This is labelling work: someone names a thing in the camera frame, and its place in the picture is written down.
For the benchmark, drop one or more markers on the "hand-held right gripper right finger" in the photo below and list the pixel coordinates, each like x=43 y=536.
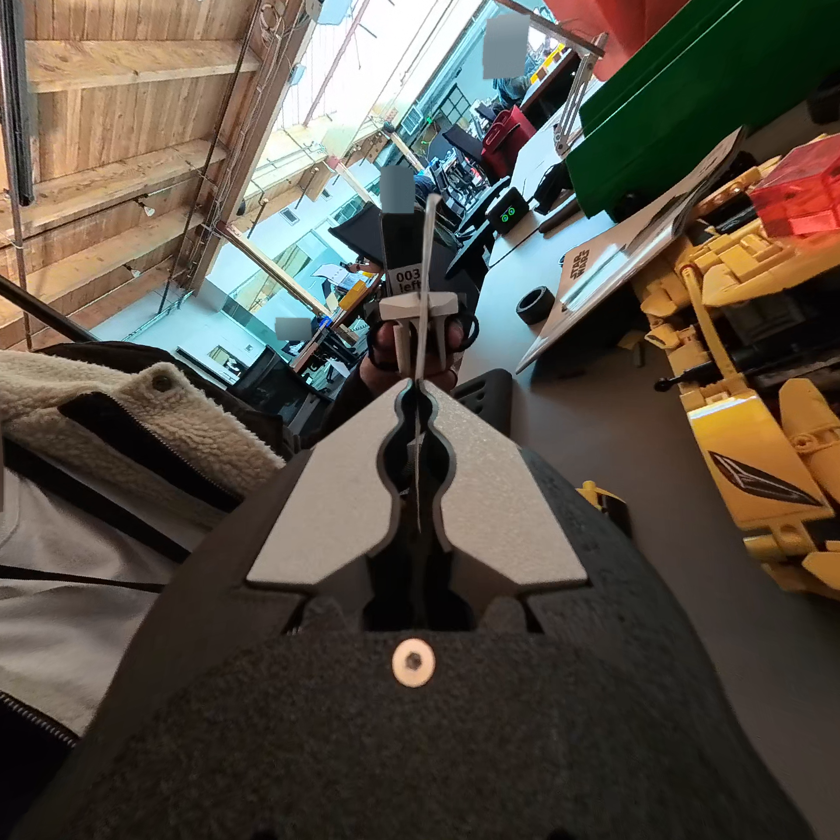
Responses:
x=512 y=518

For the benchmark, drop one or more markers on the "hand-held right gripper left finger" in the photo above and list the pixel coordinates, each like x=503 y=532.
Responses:
x=328 y=518

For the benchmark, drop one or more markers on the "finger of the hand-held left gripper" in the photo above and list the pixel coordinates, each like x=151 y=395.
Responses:
x=441 y=307
x=399 y=308

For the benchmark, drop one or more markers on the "white sticker sheet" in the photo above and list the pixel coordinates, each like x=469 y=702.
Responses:
x=417 y=485

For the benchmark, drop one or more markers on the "person's left hand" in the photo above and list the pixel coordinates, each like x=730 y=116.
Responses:
x=380 y=377

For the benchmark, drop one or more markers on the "yellow black brick part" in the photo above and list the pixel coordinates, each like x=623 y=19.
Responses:
x=594 y=495

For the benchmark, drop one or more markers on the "black rubber tyre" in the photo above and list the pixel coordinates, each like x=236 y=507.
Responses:
x=536 y=306

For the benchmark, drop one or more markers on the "black chair armrest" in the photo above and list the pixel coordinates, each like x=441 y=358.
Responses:
x=489 y=400

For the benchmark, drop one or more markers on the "black device green lights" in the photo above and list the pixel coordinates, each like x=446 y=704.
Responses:
x=508 y=213

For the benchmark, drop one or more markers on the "black marker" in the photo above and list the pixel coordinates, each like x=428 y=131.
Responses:
x=559 y=216

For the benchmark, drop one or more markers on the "red bag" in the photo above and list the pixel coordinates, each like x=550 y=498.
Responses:
x=508 y=141

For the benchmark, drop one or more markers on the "small dark cover booklet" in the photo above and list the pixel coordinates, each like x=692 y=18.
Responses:
x=610 y=275

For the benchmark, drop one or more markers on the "silver metal book stand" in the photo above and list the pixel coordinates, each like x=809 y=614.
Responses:
x=576 y=105

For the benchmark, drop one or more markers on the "person's torso in jacket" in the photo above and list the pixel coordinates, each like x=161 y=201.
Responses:
x=98 y=525

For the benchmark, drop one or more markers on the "yellow brick car model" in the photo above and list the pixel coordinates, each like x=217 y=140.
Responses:
x=754 y=426

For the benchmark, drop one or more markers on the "red plastic tote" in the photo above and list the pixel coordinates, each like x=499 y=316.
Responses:
x=604 y=33

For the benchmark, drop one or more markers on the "green plastic bin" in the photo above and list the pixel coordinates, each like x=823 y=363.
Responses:
x=689 y=98

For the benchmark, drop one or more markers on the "red transparent brick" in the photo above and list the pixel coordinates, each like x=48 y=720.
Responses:
x=797 y=190

